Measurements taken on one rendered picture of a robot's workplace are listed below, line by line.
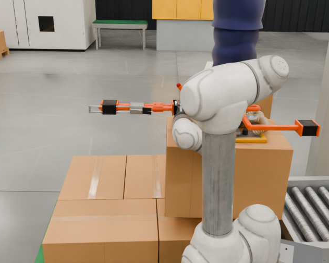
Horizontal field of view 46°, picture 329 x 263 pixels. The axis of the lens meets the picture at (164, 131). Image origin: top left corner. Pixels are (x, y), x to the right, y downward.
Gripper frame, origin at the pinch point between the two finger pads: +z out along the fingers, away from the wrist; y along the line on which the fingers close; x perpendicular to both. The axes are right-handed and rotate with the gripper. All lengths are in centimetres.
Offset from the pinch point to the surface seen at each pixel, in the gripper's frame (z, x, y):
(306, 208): 5, 78, 66
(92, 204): 13, -48, 66
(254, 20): -10, 31, -44
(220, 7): -6, 17, -49
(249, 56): -8.8, 31.2, -27.8
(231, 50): -9.7, 22.6, -30.5
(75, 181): 41, -62, 66
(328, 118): 94, 127, 43
